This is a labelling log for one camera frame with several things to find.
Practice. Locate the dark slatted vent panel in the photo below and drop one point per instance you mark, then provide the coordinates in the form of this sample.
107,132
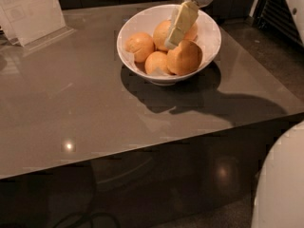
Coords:
275,14

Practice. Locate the large front orange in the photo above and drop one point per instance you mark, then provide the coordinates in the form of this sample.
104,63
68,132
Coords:
185,58

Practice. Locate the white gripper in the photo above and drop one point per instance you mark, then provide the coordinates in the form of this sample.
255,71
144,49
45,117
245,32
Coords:
184,18

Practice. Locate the clear acrylic sign stand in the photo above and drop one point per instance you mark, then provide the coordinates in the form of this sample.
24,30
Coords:
32,23

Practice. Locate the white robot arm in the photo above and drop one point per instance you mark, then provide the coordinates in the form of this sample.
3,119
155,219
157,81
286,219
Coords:
279,201

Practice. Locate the white ceramic bowl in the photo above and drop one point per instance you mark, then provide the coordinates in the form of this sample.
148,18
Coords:
208,39

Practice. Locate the small front orange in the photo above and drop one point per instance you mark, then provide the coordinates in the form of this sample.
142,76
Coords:
156,60

